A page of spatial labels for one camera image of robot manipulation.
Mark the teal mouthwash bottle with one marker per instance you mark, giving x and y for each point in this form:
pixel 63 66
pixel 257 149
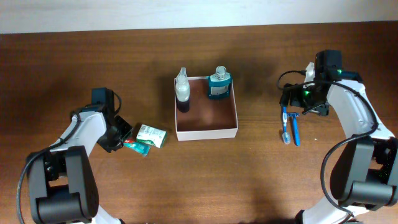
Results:
pixel 219 84

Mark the red green toothpaste tube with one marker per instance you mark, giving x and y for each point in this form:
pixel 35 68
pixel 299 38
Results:
pixel 139 147

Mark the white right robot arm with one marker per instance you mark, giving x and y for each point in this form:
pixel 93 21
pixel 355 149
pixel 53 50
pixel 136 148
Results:
pixel 358 174

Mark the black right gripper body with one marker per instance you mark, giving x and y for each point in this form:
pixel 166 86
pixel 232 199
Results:
pixel 311 100

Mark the blue disposable razor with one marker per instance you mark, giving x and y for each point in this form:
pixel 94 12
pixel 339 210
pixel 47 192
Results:
pixel 294 117

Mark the blue white toothbrush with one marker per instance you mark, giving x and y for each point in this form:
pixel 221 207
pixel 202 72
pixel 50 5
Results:
pixel 285 135

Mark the pink cardboard box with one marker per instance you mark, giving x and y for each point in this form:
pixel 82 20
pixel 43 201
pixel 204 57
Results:
pixel 206 118

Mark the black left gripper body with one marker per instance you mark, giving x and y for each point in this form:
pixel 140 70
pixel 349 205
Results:
pixel 114 139

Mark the green white soap packet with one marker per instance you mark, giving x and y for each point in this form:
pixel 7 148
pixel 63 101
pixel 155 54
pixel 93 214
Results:
pixel 151 136

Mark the purple foaming soap pump bottle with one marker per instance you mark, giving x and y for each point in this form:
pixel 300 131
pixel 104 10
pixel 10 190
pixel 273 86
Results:
pixel 182 91

